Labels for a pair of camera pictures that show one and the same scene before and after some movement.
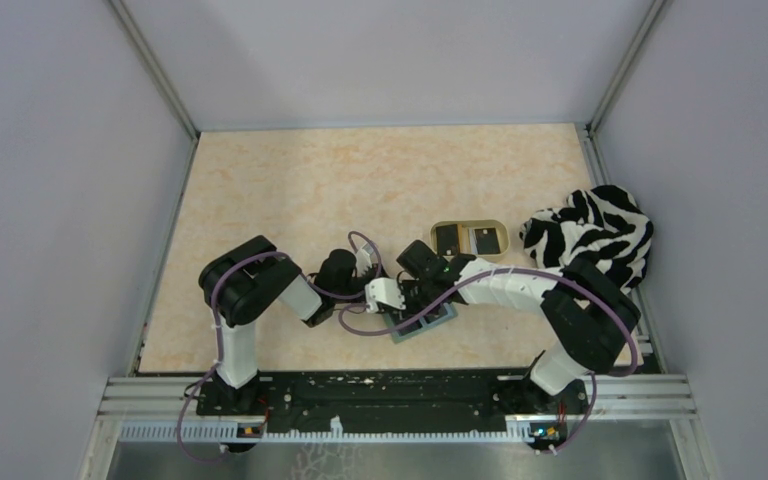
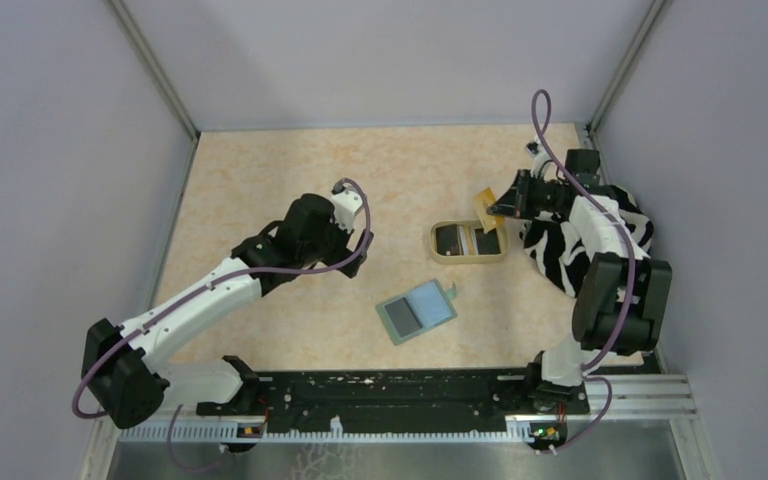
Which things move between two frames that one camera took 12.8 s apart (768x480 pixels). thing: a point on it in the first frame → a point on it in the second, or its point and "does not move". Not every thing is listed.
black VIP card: x=447 y=239 does not move
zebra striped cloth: x=604 y=224 does not move
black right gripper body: x=415 y=288 → x=542 y=196
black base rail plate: x=389 y=397 does not move
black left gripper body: x=356 y=287 → x=334 y=247
